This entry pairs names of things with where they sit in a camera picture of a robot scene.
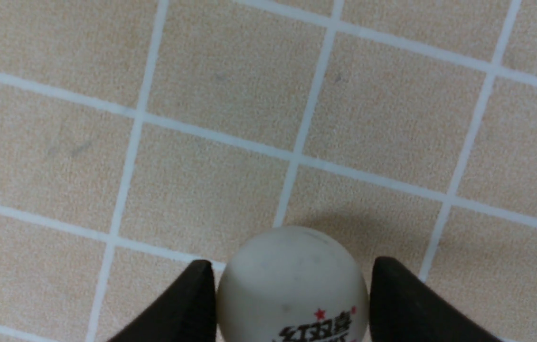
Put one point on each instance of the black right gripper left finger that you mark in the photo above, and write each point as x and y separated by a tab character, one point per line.
184	312

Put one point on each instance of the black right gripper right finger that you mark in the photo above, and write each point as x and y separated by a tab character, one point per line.
404	309

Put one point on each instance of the white printed ball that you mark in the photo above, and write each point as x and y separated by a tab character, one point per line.
292	284

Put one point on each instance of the checkered beige tablecloth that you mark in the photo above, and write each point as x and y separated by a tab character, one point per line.
137	135

